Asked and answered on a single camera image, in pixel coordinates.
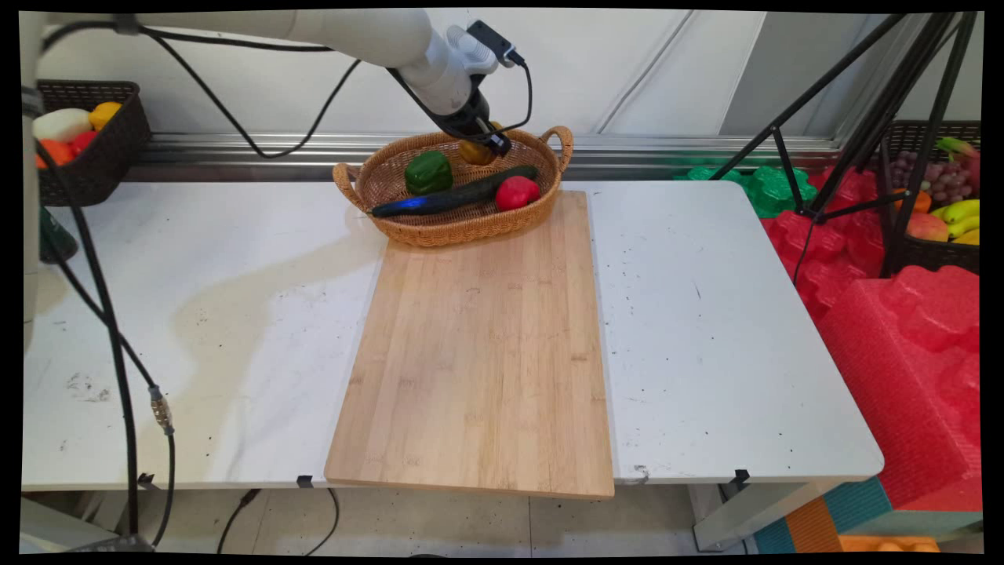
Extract aluminium wall rail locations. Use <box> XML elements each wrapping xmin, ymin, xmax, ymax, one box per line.
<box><xmin>125</xmin><ymin>132</ymin><xmax>842</xmax><ymax>183</ymax></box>

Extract black cable with metal connector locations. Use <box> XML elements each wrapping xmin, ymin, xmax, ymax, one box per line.
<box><xmin>47</xmin><ymin>235</ymin><xmax>176</xmax><ymax>549</ymax></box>

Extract large red foam block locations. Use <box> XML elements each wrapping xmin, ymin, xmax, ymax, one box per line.
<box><xmin>816</xmin><ymin>265</ymin><xmax>983</xmax><ymax>512</ymax></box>

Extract orange toy vegetable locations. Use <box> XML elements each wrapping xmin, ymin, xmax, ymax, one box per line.
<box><xmin>35</xmin><ymin>139</ymin><xmax>76</xmax><ymax>170</ymax></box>

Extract yellow toy bananas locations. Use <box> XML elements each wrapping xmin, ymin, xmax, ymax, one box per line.
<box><xmin>930</xmin><ymin>199</ymin><xmax>981</xmax><ymax>246</ymax></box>

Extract dark green object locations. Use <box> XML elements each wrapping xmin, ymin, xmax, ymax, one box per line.
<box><xmin>39</xmin><ymin>207</ymin><xmax>79</xmax><ymax>264</ymax></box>

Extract black camera tripod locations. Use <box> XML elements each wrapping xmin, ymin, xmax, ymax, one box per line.
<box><xmin>710</xmin><ymin>12</ymin><xmax>981</xmax><ymax>279</ymax></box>

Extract bamboo cutting board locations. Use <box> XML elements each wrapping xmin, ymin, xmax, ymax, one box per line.
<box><xmin>324</xmin><ymin>191</ymin><xmax>616</xmax><ymax>500</ymax></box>

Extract purple toy grapes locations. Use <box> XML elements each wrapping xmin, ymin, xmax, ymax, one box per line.
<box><xmin>894</xmin><ymin>151</ymin><xmax>975</xmax><ymax>206</ymax></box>

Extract yellow oval toy fruit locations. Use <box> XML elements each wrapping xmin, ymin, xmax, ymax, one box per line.
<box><xmin>459</xmin><ymin>122</ymin><xmax>504</xmax><ymax>166</ymax></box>

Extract white table leg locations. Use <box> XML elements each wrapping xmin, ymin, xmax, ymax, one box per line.
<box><xmin>690</xmin><ymin>480</ymin><xmax>826</xmax><ymax>552</ymax></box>

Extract dark green toy cucumber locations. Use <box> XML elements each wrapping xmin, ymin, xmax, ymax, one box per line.
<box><xmin>369</xmin><ymin>165</ymin><xmax>540</xmax><ymax>219</ymax></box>

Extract black hanging arm cable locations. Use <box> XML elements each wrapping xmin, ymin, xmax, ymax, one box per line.
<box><xmin>43</xmin><ymin>20</ymin><xmax>363</xmax><ymax>159</ymax></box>

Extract green toy bell pepper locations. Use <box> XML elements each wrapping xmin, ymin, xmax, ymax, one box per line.
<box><xmin>405</xmin><ymin>151</ymin><xmax>454</xmax><ymax>196</ymax></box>

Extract green and red toy fruit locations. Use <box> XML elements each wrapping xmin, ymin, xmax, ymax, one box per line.
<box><xmin>935</xmin><ymin>137</ymin><xmax>981</xmax><ymax>164</ymax></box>

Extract large black plastic basket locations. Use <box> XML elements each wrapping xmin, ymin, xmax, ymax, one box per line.
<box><xmin>877</xmin><ymin>120</ymin><xmax>981</xmax><ymax>275</ymax></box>

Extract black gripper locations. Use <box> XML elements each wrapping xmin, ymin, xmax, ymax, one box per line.
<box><xmin>434</xmin><ymin>88</ymin><xmax>513</xmax><ymax>157</ymax></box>

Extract black stand pole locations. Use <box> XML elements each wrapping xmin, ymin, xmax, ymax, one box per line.
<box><xmin>33</xmin><ymin>141</ymin><xmax>154</xmax><ymax>554</ymax></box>

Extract teal and orange floor mat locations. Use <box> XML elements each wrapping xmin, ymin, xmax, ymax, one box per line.
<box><xmin>753</xmin><ymin>477</ymin><xmax>983</xmax><ymax>555</ymax></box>

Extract red foam piece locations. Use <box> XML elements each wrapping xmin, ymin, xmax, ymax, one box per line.
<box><xmin>759</xmin><ymin>166</ymin><xmax>889</xmax><ymax>319</ymax></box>

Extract white toy vegetable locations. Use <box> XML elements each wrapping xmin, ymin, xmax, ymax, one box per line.
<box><xmin>32</xmin><ymin>108</ymin><xmax>93</xmax><ymax>144</ymax></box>

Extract black floor cable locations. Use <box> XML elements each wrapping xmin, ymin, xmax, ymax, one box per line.
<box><xmin>216</xmin><ymin>488</ymin><xmax>340</xmax><ymax>556</ymax></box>

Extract small black plastic basket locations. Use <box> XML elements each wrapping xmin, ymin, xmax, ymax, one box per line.
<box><xmin>35</xmin><ymin>80</ymin><xmax>152</xmax><ymax>208</ymax></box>

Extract pink toy peach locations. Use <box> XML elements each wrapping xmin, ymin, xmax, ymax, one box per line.
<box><xmin>908</xmin><ymin>213</ymin><xmax>951</xmax><ymax>242</ymax></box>

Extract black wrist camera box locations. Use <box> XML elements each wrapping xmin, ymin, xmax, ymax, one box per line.
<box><xmin>466</xmin><ymin>20</ymin><xmax>518</xmax><ymax>68</ymax></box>

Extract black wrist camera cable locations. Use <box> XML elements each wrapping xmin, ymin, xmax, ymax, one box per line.
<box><xmin>493</xmin><ymin>52</ymin><xmax>534</xmax><ymax>136</ymax></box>

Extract woven wicker basket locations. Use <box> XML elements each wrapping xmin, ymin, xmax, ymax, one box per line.
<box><xmin>333</xmin><ymin>126</ymin><xmax>574</xmax><ymax>249</ymax></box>

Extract green foam piece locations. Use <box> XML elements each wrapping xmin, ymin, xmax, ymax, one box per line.
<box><xmin>675</xmin><ymin>165</ymin><xmax>819</xmax><ymax>219</ymax></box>

